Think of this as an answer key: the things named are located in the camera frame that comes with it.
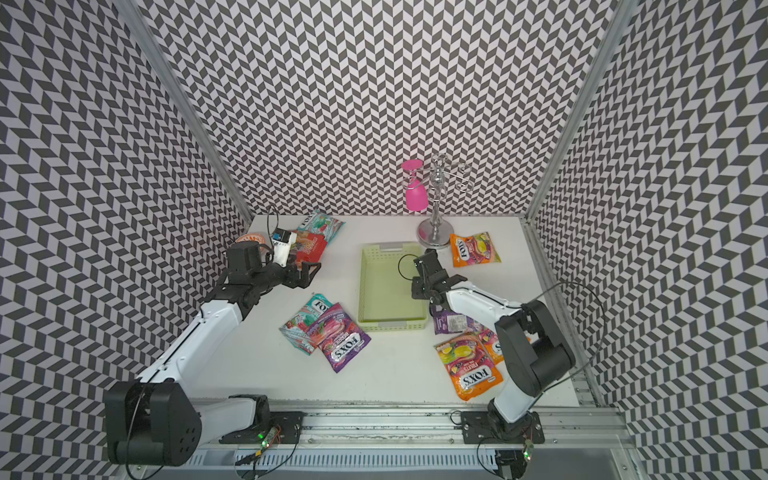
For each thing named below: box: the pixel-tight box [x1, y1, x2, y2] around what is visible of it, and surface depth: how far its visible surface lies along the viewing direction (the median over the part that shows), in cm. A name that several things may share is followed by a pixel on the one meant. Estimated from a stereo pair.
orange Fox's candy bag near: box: [433, 334, 503, 401], surface depth 83 cm
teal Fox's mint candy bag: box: [279, 292, 335, 355], surface depth 91 cm
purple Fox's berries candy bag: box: [308, 302, 372, 374], surface depth 86 cm
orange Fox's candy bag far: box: [450, 232, 502, 268], surface depth 107 cm
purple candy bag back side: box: [432, 304, 469, 335], surface depth 91 cm
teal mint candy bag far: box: [298, 211, 346, 244], surface depth 114 cm
